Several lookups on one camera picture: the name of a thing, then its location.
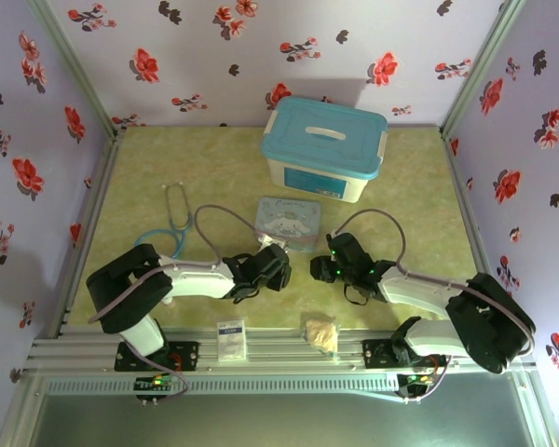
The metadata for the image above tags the grey slotted cable duct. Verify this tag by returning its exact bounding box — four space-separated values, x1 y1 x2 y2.
44 374 402 398

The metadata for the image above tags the aluminium table side rail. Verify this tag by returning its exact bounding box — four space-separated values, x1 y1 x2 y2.
440 125 539 372
46 128 128 340

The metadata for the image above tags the clear bag with beige contents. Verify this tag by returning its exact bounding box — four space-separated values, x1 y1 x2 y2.
299 315 341 360

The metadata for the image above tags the blue cartoon tin box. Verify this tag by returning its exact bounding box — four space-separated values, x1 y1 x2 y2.
255 196 322 253

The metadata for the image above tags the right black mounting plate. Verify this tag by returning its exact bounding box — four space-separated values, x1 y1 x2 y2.
361 338 454 370

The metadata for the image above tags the left green circuit board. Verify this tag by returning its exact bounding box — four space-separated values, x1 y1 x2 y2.
134 373 176 391

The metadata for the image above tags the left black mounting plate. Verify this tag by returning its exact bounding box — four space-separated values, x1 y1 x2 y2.
115 340 201 373

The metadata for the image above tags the blue stethoscope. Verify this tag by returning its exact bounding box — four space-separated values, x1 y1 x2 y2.
135 182 193 260

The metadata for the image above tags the aluminium frame post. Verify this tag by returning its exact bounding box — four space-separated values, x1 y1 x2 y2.
35 0 123 139
439 0 527 136

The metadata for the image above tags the white box with blue lid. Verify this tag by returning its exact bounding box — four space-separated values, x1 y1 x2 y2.
259 95 389 206

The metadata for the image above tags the small white packet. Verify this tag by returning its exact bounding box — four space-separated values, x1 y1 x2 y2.
214 318 249 362

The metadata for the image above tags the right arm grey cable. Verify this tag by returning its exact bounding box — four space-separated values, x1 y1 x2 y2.
330 208 538 404

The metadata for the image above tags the black mounting plate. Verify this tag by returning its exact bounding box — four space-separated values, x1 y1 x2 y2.
115 340 201 373
361 338 454 370

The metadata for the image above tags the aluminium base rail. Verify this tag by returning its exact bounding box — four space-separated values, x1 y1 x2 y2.
27 327 539 374

